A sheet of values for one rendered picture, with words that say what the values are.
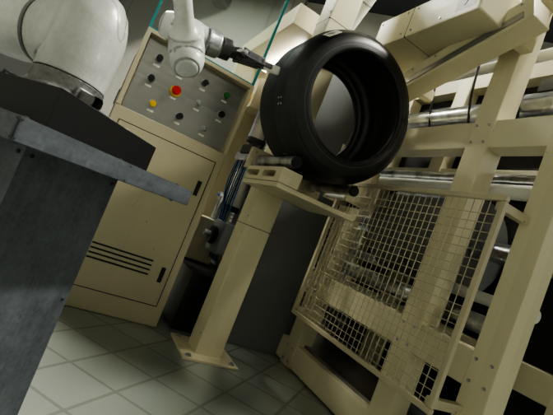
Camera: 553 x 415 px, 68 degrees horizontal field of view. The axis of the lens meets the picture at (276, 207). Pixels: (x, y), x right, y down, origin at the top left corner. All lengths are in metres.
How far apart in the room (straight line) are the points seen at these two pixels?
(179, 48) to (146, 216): 0.90
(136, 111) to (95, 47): 1.02
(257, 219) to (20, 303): 1.11
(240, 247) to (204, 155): 0.49
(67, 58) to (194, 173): 1.11
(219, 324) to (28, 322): 1.03
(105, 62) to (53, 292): 0.52
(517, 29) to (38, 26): 1.52
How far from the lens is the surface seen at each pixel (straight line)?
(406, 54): 2.13
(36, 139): 0.73
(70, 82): 0.99
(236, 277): 1.87
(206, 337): 1.92
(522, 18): 1.80
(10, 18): 1.12
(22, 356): 1.10
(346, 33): 1.67
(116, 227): 1.96
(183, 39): 1.33
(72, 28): 1.02
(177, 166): 1.97
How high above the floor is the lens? 0.63
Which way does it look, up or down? 4 degrees up
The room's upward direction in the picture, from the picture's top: 22 degrees clockwise
